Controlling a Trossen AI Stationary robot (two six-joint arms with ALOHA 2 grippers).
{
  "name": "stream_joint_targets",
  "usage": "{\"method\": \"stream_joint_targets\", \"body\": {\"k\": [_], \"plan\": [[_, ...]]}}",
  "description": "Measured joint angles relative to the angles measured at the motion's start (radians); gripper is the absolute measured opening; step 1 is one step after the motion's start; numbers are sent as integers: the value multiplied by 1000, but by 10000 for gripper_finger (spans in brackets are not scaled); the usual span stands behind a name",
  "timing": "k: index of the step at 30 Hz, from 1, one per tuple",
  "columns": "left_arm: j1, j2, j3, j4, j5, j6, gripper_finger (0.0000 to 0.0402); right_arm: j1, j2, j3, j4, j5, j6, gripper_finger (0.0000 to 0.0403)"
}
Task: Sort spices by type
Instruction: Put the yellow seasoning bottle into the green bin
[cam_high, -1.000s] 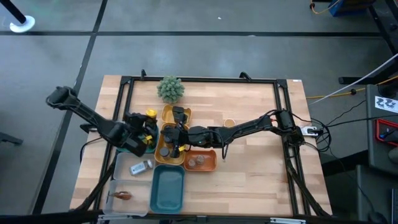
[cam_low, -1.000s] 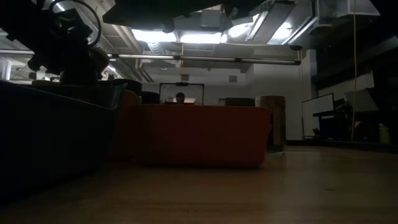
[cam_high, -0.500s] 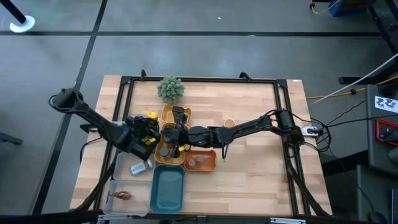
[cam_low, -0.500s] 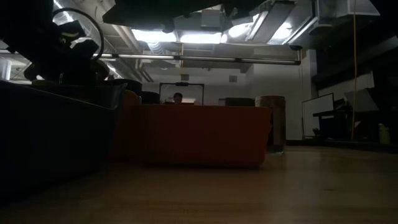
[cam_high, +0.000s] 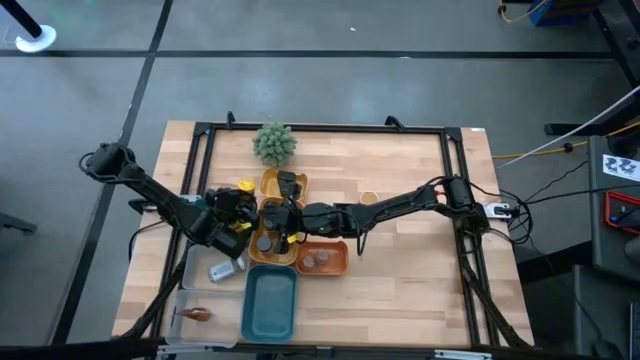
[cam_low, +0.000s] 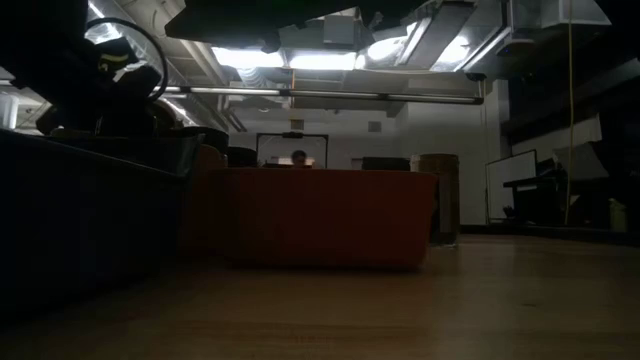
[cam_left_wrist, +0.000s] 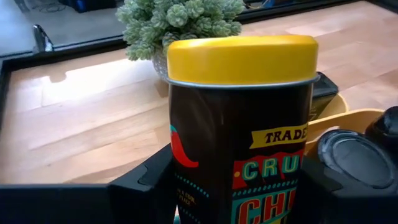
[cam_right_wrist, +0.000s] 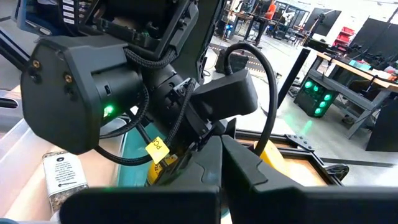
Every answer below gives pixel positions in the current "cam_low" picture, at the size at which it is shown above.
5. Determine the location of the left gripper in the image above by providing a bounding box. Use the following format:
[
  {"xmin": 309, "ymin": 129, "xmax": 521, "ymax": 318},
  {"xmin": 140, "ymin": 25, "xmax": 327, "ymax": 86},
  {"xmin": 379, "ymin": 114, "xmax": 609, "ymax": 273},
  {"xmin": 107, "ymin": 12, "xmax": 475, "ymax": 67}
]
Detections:
[{"xmin": 37, "ymin": 66, "xmax": 176, "ymax": 137}]

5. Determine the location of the orange plastic bin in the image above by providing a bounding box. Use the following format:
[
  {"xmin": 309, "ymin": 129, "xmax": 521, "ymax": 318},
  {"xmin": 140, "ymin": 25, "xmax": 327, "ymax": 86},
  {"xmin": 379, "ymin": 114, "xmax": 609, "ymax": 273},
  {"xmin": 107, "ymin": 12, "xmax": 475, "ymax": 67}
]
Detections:
[{"xmin": 212, "ymin": 167, "xmax": 440, "ymax": 271}]

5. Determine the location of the white cylinder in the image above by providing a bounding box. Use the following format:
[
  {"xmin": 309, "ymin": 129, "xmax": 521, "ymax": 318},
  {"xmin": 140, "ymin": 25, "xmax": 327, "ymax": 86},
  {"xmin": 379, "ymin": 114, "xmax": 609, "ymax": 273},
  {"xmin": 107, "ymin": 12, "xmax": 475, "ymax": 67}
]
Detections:
[{"xmin": 0, "ymin": 92, "xmax": 20, "ymax": 130}]

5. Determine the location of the dark blue plastic bin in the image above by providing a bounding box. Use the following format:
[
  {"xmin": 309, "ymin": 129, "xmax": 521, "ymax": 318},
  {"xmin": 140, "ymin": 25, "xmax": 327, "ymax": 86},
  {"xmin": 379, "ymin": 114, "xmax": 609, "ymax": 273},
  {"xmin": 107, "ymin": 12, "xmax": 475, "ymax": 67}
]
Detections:
[{"xmin": 0, "ymin": 127, "xmax": 205, "ymax": 321}]

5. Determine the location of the long horizontal metal bar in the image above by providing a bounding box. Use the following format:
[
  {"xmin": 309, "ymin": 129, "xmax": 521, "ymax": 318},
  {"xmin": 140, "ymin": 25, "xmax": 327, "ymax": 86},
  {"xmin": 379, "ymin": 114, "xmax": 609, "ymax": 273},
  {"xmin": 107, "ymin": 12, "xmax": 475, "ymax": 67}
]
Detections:
[{"xmin": 152, "ymin": 85, "xmax": 485, "ymax": 106}]

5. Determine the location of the large yellow plastic bin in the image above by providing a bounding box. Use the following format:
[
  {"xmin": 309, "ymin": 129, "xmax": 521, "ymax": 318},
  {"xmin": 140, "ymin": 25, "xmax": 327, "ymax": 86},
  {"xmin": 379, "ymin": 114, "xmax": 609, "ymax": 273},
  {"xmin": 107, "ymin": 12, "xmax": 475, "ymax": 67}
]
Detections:
[{"xmin": 177, "ymin": 143, "xmax": 227, "ymax": 257}]

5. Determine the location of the dark rounded object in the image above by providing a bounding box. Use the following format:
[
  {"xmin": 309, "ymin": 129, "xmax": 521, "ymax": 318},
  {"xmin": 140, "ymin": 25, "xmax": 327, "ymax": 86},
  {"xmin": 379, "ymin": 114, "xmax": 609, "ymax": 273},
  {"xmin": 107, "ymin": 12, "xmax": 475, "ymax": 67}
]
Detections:
[{"xmin": 227, "ymin": 146, "xmax": 259, "ymax": 169}]

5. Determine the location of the bright ceiling light panel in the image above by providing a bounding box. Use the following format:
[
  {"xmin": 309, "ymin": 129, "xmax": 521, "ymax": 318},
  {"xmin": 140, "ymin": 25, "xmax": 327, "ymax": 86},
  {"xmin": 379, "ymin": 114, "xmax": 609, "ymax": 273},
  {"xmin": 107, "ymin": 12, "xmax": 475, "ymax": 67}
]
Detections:
[
  {"xmin": 289, "ymin": 52, "xmax": 357, "ymax": 71},
  {"xmin": 212, "ymin": 47, "xmax": 285, "ymax": 69}
]

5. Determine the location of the bright monitor screen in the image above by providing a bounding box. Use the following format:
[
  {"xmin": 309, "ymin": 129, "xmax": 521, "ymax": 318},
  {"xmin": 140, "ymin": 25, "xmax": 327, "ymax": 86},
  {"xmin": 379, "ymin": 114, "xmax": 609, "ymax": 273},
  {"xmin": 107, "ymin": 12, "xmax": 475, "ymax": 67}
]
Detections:
[{"xmin": 277, "ymin": 155, "xmax": 317, "ymax": 167}]

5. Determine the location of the grey ceiling box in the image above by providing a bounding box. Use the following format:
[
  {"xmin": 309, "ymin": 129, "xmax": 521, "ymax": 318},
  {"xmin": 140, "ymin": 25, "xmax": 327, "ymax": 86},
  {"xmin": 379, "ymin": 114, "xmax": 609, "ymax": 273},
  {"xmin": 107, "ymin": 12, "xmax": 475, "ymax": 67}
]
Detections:
[{"xmin": 322, "ymin": 13, "xmax": 358, "ymax": 46}]

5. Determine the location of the dark low box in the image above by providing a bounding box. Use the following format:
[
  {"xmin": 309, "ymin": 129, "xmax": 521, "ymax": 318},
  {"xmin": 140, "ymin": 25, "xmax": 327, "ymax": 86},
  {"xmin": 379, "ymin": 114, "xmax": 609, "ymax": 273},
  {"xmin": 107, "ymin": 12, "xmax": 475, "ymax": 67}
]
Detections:
[{"xmin": 360, "ymin": 155, "xmax": 412, "ymax": 172}]

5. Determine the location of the whiteboard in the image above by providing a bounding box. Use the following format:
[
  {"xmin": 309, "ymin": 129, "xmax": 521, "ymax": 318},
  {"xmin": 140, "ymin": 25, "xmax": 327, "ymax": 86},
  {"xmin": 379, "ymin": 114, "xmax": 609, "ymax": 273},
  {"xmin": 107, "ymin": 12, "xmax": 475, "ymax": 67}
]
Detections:
[{"xmin": 486, "ymin": 148, "xmax": 539, "ymax": 222}]

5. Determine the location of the black desk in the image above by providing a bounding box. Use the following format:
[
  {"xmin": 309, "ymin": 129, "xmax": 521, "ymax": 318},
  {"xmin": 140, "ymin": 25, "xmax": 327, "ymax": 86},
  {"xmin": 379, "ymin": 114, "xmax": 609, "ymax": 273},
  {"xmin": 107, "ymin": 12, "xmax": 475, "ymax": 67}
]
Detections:
[{"xmin": 502, "ymin": 158, "xmax": 569, "ymax": 229}]

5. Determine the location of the white ceiling box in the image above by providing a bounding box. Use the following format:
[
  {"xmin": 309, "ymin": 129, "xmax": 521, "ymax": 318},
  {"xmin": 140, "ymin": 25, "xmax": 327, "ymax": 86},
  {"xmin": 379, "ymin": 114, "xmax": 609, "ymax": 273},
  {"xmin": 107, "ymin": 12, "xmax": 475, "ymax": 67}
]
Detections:
[{"xmin": 509, "ymin": 0, "xmax": 612, "ymax": 29}]

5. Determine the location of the grey fabric cover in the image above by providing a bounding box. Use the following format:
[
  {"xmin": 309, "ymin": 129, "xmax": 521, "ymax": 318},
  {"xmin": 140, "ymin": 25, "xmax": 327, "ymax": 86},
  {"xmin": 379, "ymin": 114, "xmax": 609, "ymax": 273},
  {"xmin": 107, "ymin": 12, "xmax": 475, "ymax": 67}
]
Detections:
[{"xmin": 552, "ymin": 142, "xmax": 610, "ymax": 182}]

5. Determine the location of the green bottle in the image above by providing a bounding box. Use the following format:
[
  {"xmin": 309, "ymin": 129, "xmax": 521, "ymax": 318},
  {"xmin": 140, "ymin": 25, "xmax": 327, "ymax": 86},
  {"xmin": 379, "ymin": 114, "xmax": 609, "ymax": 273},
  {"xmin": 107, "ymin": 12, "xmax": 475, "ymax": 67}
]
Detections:
[{"xmin": 607, "ymin": 197, "xmax": 628, "ymax": 234}]

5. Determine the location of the black background frame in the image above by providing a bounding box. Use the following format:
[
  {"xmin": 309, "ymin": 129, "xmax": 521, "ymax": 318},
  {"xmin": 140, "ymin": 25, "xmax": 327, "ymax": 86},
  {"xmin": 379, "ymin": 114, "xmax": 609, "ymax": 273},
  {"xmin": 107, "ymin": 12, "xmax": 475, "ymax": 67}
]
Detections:
[{"xmin": 255, "ymin": 131, "xmax": 330, "ymax": 170}]

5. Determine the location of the yellow hanging cable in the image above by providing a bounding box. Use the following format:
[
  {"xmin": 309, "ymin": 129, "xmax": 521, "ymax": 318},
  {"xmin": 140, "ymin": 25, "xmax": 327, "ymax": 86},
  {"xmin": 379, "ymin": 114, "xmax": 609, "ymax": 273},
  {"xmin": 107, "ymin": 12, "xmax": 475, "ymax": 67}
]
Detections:
[{"xmin": 565, "ymin": 0, "xmax": 575, "ymax": 226}]

